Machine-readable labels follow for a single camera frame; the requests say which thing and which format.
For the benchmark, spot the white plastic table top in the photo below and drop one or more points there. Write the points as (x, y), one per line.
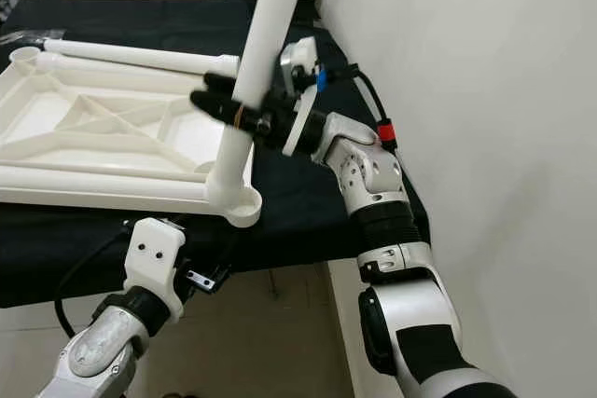
(149, 137)

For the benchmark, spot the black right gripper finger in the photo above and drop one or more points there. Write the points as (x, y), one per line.
(219, 109)
(221, 84)

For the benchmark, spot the black tablecloth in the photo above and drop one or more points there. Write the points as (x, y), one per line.
(56, 258)

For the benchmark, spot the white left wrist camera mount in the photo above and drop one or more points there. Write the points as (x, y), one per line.
(154, 258)

